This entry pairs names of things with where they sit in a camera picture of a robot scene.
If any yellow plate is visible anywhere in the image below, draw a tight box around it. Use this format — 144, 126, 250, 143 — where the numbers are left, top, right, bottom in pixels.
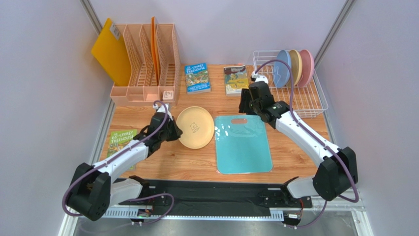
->
177, 106, 214, 149
287, 50, 302, 88

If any blue plate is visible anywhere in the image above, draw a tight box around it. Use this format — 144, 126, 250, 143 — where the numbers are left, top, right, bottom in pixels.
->
273, 50, 292, 88

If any pink plate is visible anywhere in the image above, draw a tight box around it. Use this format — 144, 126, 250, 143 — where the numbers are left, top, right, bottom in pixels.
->
297, 49, 314, 88

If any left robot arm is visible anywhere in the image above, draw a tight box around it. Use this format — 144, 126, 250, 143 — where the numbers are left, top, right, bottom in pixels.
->
61, 111, 182, 221

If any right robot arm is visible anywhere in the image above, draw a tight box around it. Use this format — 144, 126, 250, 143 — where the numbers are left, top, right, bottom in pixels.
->
239, 82, 358, 201

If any yellow cover book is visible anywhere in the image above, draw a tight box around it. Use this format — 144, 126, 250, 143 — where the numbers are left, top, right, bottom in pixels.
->
223, 65, 249, 96

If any small white box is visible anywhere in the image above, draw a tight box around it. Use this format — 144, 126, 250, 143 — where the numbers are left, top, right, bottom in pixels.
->
162, 90, 175, 101

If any teal cutting board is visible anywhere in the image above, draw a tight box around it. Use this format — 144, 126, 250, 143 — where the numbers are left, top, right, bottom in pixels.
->
214, 115, 273, 175

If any green treehouse book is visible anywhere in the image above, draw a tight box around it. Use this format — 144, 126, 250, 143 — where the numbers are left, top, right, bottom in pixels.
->
106, 129, 137, 158

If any blue treehouse book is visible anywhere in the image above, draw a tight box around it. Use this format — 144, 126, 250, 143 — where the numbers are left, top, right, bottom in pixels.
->
184, 63, 211, 94

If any pink file organizer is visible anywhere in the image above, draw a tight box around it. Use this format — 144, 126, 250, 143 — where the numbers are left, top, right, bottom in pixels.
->
110, 24, 182, 107

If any orange folder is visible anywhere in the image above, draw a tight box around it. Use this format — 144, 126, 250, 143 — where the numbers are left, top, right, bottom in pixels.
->
151, 16, 160, 85

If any yellow cutting board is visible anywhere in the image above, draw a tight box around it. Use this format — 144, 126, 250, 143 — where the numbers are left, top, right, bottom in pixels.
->
91, 18, 131, 87

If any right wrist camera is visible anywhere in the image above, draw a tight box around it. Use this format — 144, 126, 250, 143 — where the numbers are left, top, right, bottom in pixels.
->
251, 75, 269, 84

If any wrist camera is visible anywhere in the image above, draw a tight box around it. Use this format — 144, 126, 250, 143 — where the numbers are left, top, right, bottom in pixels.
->
251, 75, 269, 84
153, 101, 172, 117

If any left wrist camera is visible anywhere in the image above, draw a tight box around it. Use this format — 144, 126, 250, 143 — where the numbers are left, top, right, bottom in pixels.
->
153, 101, 172, 117

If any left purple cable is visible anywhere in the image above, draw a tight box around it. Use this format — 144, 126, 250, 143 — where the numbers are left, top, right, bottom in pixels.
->
61, 100, 176, 225

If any purple cable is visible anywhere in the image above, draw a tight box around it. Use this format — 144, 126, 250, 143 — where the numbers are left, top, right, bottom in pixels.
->
61, 100, 176, 225
254, 59, 359, 229

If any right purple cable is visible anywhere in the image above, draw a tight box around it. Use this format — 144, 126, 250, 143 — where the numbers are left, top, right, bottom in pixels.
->
254, 59, 359, 229

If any white wire dish rack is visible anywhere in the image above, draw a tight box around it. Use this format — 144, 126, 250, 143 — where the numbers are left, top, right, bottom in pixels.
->
253, 49, 329, 118

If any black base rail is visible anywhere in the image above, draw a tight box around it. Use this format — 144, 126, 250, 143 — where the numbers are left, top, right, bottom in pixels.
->
121, 179, 313, 217

